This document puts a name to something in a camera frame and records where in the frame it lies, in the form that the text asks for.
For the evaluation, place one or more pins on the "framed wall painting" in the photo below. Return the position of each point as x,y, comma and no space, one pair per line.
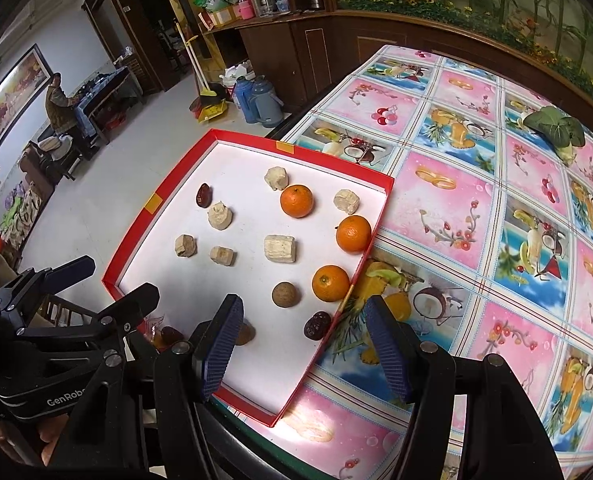
11,97

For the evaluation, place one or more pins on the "yellow dustpan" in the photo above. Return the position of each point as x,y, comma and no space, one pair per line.
211,111

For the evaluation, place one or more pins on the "red box with white inside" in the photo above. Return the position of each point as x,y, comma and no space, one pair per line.
256,220

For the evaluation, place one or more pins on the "small cardboard box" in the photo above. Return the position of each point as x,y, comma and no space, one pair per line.
221,17

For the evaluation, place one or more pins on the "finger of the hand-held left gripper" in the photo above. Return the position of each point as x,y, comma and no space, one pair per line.
71,267
131,305

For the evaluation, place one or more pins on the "person's left hand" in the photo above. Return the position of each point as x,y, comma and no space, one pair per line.
41,437

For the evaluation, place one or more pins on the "green packet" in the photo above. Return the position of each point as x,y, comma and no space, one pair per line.
209,0

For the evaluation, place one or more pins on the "dark red date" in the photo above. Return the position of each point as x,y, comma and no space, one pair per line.
172,336
317,326
204,195

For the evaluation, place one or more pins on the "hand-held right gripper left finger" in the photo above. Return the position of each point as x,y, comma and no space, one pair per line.
221,350

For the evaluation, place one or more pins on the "brown wooden cabinet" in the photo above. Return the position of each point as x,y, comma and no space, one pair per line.
326,45

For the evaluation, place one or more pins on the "green leafy vegetable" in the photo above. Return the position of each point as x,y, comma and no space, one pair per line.
551,125

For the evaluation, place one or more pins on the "grey-blue thermos jug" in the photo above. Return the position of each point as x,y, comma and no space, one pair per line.
266,105

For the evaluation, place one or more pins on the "white plastic bag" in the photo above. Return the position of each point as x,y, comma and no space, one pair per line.
234,74

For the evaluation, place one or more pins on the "fruit-printed pink tablecloth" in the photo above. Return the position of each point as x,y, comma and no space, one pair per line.
476,230

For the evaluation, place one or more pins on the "brown longan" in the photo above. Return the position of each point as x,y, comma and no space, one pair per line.
284,294
247,335

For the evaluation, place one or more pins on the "yellow broom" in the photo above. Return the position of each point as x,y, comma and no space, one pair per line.
207,91

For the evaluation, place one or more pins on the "colourful printed bag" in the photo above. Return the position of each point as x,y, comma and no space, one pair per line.
21,210

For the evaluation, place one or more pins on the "wooden chair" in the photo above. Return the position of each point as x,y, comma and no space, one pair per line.
61,310

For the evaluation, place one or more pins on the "dark wooden side table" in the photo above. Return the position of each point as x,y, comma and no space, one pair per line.
51,155

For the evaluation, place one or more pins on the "dark wooden tea table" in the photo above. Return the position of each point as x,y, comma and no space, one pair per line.
104,102

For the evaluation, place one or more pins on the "blue thermos jug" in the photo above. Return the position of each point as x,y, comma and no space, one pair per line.
245,102

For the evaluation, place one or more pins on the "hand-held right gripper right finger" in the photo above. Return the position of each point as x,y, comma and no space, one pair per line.
386,350

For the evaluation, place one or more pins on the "orange with stem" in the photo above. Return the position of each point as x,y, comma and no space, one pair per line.
354,234

